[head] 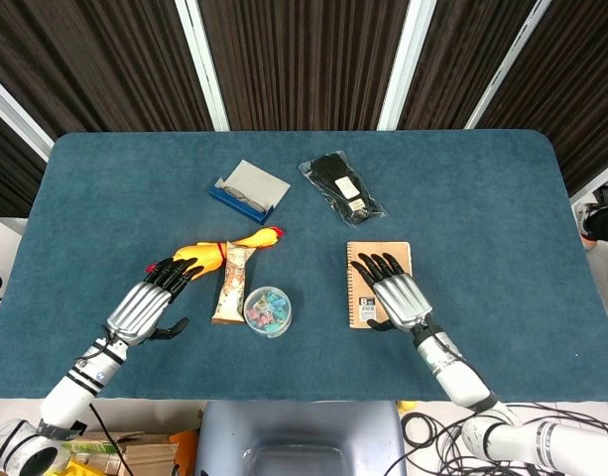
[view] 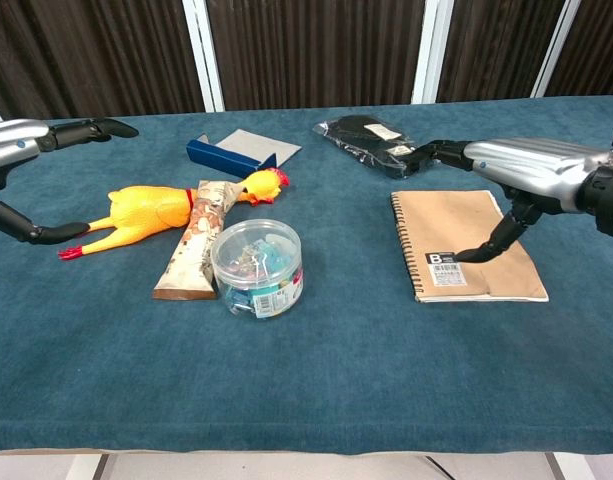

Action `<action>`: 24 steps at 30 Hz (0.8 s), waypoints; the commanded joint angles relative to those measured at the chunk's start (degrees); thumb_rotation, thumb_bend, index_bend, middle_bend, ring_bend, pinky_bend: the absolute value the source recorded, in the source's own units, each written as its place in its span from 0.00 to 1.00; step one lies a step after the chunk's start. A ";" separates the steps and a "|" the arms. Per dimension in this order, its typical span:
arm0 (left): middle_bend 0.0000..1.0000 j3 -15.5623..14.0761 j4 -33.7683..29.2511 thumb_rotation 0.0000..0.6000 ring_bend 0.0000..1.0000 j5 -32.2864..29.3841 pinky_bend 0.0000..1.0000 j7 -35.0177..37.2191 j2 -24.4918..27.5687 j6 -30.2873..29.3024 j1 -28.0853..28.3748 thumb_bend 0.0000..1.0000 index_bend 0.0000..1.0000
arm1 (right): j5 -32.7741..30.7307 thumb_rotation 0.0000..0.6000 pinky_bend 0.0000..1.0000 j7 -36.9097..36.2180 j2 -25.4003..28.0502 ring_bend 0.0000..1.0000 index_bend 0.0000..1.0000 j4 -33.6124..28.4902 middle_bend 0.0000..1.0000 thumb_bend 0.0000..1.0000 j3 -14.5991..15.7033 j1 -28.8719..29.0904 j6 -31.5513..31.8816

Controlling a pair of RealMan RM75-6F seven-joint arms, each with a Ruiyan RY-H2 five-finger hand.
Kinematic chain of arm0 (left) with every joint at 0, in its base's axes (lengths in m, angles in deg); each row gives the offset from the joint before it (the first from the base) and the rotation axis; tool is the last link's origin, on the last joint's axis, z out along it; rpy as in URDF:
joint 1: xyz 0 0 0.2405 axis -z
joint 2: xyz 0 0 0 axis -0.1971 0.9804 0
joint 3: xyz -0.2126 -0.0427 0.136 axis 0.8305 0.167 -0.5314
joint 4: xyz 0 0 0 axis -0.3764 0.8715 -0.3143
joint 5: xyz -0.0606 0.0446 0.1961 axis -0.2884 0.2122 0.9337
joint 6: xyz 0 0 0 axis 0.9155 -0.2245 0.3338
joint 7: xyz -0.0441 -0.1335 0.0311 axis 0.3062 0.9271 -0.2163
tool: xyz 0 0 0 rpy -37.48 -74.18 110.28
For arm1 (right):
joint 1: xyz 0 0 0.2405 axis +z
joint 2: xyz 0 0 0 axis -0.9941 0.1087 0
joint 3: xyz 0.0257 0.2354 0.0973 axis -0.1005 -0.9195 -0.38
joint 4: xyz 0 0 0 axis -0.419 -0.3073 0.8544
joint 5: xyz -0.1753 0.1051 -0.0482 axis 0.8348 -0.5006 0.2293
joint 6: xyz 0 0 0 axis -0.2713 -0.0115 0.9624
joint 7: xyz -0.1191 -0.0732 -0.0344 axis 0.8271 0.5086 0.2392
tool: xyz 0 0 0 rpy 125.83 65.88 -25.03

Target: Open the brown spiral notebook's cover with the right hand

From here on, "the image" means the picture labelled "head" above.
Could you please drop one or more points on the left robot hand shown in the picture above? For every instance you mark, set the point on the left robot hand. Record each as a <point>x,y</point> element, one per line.
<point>140,306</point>

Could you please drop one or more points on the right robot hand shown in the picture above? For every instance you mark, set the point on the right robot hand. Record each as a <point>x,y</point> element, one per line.
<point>400,295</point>

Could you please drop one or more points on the brown spiral notebook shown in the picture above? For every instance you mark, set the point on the brown spiral notebook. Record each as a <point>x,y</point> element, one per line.
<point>363,297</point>

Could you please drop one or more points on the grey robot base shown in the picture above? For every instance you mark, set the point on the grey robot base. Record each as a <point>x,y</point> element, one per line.
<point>301,439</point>

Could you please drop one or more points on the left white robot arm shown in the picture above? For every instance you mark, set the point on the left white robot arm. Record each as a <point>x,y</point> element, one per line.
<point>70,382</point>

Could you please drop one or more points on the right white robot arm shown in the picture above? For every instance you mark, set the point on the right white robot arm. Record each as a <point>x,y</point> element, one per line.
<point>477,396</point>

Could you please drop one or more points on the yellow rubber chicken toy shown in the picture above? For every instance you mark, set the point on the yellow rubber chicken toy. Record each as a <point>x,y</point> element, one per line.
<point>209,253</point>

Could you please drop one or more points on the beige snack bar wrapper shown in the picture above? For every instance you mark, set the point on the beige snack bar wrapper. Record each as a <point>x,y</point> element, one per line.
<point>231,287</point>

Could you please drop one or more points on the small yellow object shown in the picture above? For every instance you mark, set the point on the small yellow object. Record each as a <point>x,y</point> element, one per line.
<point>405,405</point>

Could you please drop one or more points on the black socks in plastic bag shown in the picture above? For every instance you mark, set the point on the black socks in plastic bag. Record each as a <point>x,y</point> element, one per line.
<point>340,191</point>

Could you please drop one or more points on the blue table cloth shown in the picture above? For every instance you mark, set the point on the blue table cloth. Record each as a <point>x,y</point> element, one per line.
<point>303,223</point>

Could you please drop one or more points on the clear tub of binder clips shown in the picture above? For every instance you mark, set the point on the clear tub of binder clips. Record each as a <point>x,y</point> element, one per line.
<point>268,312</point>

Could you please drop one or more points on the blue glasses case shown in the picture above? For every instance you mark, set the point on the blue glasses case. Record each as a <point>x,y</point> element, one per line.
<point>236,201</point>

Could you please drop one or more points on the cardboard box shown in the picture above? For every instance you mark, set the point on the cardboard box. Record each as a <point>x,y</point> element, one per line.
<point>130,448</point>

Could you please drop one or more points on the eyeglasses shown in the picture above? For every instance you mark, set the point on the eyeglasses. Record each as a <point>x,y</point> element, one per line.
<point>239,194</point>

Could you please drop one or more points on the black and white shoe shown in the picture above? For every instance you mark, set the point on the black and white shoe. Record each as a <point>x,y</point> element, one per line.
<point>598,220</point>

